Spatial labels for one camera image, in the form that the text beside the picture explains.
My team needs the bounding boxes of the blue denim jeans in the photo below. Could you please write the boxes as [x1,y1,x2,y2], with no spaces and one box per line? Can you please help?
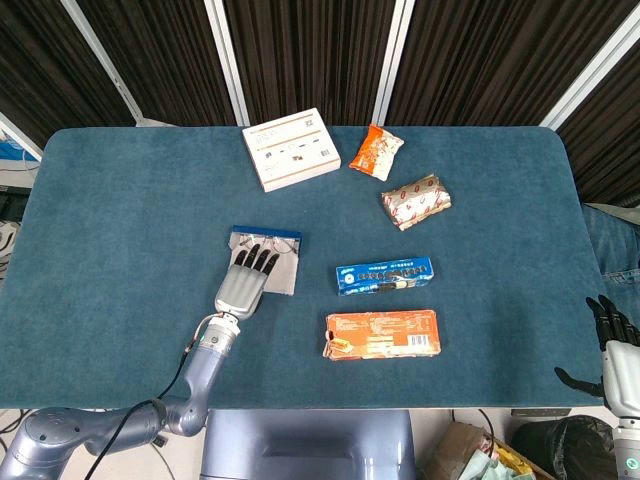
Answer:
[582,202,640,346]

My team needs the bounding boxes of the blue glasses case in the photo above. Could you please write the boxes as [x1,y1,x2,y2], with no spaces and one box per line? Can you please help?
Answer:
[227,225,304,298]

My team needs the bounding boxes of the brown cardboard box with waste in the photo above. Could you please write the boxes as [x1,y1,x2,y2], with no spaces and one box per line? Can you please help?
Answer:
[424,421,556,480]

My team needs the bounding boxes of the black trash bag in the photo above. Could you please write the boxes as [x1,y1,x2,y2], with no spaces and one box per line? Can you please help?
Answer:
[512,414,614,480]

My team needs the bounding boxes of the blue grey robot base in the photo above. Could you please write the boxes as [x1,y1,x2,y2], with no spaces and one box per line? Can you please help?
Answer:
[199,408,419,480]

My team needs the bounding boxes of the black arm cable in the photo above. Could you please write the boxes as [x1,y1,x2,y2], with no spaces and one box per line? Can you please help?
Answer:
[93,344,191,480]

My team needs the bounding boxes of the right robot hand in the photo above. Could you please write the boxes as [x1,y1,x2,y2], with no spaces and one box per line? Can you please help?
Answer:
[553,294,640,424]

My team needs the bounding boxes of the orange torn carton box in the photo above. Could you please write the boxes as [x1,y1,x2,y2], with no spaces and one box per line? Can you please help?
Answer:
[322,308,443,361]

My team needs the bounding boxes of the grey power strip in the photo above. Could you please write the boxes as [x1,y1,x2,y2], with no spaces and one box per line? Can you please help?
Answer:
[510,407,572,418]

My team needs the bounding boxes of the eyeglasses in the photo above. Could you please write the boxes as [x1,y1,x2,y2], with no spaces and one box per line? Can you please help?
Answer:
[236,234,301,256]

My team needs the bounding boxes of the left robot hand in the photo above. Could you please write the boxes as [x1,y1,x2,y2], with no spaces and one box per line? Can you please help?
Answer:
[213,243,282,321]

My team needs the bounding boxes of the silver packet with red rings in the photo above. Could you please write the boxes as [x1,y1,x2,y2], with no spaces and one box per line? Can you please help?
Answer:
[380,173,454,232]

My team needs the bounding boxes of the blue white carton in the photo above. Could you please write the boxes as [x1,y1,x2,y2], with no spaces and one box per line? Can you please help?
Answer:
[0,139,40,174]

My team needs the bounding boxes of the white flat product box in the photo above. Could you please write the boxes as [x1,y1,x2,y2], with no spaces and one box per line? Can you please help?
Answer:
[241,107,343,194]

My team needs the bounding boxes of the orange white snack packet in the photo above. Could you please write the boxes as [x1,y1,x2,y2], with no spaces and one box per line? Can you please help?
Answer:
[348,123,405,182]

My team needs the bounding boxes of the blue cookie pack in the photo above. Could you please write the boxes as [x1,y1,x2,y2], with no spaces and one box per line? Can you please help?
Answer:
[335,256,435,298]

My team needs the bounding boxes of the aluminium frame post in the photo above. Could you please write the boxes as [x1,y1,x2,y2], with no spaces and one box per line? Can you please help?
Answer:
[0,111,45,162]
[538,3,640,132]
[60,0,147,127]
[372,0,417,127]
[202,0,251,127]

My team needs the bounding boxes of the teal table cloth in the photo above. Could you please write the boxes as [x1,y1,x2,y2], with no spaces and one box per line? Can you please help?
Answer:
[0,125,615,412]

